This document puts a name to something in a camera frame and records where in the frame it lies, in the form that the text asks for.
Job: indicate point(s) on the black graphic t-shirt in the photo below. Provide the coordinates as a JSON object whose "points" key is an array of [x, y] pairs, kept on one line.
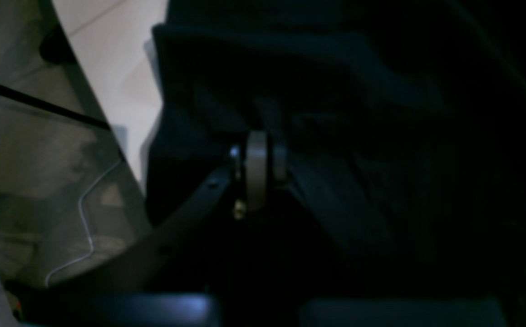
{"points": [[327, 77]]}

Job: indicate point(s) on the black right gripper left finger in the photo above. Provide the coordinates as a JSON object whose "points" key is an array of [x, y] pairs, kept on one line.
{"points": [[129, 290]]}

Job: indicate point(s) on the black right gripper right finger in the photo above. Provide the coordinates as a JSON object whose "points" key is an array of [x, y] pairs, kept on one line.
{"points": [[419, 228]]}

